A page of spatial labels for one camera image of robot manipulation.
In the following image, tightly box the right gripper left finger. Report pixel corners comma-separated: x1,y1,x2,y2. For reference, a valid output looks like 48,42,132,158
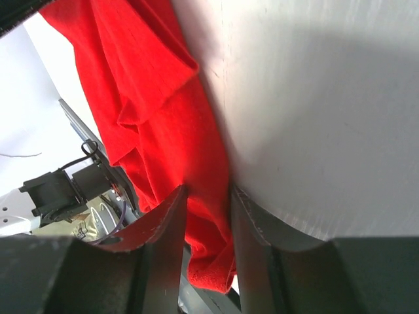
1,186,187,313

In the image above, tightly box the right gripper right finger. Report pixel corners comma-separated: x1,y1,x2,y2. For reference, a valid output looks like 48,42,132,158
231,187,418,313

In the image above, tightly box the red t-shirt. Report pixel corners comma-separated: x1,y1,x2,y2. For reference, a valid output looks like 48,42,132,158
40,1,236,293

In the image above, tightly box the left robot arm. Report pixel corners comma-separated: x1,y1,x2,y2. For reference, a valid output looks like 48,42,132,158
1,139,111,237

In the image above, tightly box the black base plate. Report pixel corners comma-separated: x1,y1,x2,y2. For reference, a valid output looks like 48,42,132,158
178,243,242,314

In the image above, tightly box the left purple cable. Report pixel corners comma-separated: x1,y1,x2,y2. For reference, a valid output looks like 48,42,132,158
88,199,128,246

